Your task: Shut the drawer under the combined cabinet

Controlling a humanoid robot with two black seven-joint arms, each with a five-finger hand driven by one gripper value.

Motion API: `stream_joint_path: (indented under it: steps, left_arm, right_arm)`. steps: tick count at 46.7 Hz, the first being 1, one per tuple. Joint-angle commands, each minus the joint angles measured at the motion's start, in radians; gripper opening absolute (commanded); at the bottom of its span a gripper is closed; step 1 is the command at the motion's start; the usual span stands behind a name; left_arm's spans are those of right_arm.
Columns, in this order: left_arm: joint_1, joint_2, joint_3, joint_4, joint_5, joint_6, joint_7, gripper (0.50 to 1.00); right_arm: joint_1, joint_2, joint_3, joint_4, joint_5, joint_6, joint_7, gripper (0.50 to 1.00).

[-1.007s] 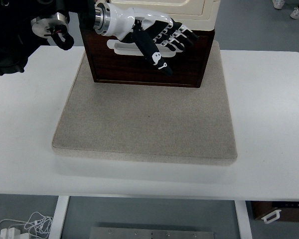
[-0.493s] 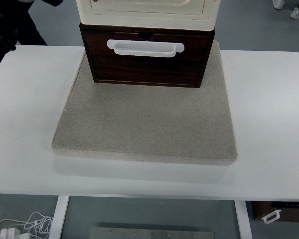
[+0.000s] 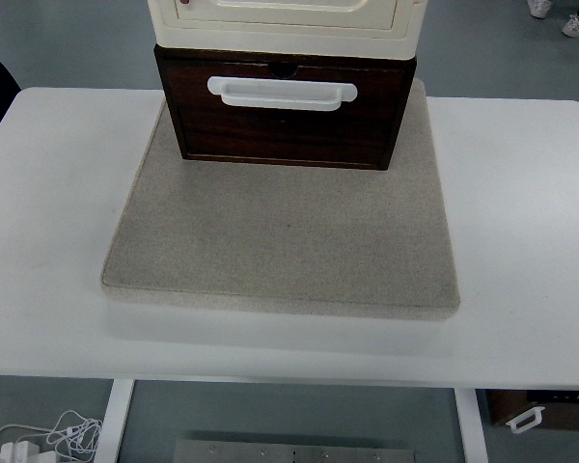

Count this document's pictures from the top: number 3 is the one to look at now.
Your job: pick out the beige square cushion mat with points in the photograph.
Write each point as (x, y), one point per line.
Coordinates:
(285, 239)

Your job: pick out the dark wooden drawer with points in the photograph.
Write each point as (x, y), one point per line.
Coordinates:
(361, 134)

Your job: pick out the white table leg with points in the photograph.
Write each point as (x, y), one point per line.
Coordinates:
(470, 425)
(112, 431)

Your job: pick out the cream upper cabinet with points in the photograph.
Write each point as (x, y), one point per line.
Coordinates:
(362, 29)

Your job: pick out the brown box with white handle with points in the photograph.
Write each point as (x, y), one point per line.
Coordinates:
(522, 410)

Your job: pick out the white drawer handle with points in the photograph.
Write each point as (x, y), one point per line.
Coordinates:
(281, 94)

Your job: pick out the white table leg left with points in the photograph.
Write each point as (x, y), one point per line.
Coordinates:
(112, 431)

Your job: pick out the white table leg right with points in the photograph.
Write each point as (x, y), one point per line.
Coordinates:
(470, 425)

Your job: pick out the white power adapter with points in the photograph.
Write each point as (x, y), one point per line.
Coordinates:
(20, 452)

